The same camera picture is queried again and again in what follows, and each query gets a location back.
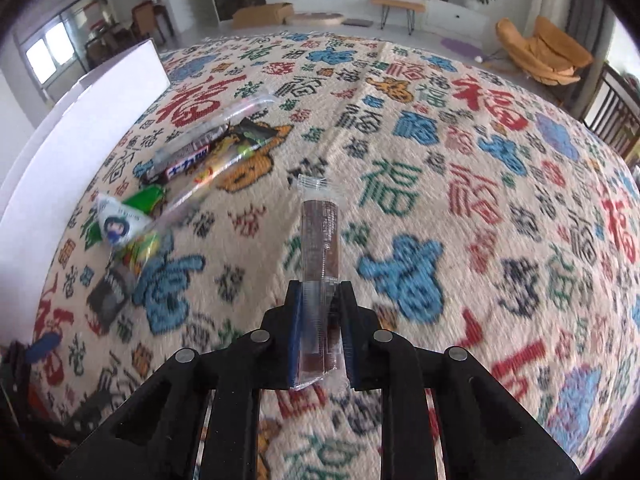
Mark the white triangular snack packet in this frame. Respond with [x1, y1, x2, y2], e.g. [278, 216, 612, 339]
[96, 194, 152, 249]

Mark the white cardboard box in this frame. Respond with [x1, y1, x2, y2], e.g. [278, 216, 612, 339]
[0, 39, 171, 346]

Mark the yellow green snack packet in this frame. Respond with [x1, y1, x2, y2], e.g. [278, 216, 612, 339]
[121, 231, 164, 277]

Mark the long clear snack packet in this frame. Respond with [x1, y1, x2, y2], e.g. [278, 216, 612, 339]
[154, 91, 277, 162]

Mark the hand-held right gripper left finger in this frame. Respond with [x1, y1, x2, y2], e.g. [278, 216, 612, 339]
[55, 281, 304, 480]

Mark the balcony window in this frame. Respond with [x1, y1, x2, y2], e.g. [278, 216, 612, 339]
[24, 19, 76, 87]

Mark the black green snack packet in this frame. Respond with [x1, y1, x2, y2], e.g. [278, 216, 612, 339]
[234, 119, 279, 149]

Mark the white television cabinet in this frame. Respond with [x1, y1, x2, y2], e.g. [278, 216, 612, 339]
[264, 0, 494, 37]

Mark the orange lounge chair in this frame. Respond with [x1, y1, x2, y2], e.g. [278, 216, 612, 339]
[495, 15, 594, 87]

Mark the grey curtain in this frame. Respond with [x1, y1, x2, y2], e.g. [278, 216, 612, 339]
[564, 0, 609, 107]

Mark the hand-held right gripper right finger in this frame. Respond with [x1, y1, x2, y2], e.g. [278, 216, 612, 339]
[336, 281, 581, 480]

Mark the wooden dining table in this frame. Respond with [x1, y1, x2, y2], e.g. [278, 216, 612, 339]
[84, 24, 136, 69]

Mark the round beige floor cushion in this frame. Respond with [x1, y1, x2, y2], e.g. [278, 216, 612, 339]
[287, 11, 345, 25]

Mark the dark wooden slatted chair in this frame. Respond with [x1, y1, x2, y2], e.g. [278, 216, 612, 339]
[582, 62, 640, 162]

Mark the brown cardboard box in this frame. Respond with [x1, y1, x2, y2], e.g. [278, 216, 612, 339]
[232, 3, 295, 29]

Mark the brown bar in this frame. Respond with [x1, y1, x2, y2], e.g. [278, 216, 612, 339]
[289, 174, 349, 392]

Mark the long clear candy stick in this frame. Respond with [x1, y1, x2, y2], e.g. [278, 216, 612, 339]
[164, 139, 272, 212]

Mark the purple floor mat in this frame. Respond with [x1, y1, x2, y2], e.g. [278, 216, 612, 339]
[440, 37, 479, 56]

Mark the dark chocolate bar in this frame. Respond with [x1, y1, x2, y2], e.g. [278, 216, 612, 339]
[141, 131, 227, 184]

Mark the printed woven blanket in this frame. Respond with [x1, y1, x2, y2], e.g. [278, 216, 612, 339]
[30, 30, 640, 480]

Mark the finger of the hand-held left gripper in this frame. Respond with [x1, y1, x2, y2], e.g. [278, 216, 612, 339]
[22, 334, 64, 365]

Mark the wooden bench with metal legs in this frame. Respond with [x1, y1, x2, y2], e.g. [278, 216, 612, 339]
[370, 0, 426, 36]

